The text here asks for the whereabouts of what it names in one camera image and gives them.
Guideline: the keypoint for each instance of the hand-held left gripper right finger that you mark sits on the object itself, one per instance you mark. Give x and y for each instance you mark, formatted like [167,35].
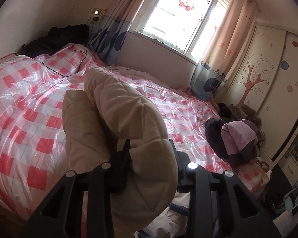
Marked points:
[182,173]

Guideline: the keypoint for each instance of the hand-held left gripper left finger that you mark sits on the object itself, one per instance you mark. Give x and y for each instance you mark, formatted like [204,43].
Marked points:
[119,168]

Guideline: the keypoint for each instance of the beige quilted coat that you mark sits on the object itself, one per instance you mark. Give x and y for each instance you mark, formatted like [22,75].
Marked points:
[129,119]

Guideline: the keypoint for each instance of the black clothes pile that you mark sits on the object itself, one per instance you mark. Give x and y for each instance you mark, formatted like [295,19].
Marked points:
[57,38]

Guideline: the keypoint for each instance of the dark purple jacket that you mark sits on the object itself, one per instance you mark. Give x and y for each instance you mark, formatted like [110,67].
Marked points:
[233,141]

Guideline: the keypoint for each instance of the brown fuzzy garment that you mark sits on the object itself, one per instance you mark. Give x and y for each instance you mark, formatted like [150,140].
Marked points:
[245,112]

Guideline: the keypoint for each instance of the light blue plastic container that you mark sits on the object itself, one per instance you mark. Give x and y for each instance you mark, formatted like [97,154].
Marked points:
[291,199]

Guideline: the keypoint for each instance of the pink checked plastic sheet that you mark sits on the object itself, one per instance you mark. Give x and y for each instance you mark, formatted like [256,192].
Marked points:
[27,99]

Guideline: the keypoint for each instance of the wardrobe with tree decal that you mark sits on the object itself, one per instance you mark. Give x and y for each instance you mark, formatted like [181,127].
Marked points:
[270,84]

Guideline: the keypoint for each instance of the pink curtain with blue hem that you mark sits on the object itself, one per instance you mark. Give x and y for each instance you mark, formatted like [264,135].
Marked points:
[223,42]

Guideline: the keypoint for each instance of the blue patterned curtain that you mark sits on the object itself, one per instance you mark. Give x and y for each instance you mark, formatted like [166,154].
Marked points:
[114,29]

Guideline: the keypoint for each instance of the window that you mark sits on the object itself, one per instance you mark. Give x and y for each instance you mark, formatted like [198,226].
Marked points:
[178,22]

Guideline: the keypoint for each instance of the red flower window sticker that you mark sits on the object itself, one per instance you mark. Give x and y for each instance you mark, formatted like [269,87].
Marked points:
[186,4]

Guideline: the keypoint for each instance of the wall socket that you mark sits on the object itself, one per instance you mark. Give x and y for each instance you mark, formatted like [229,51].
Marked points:
[95,16]

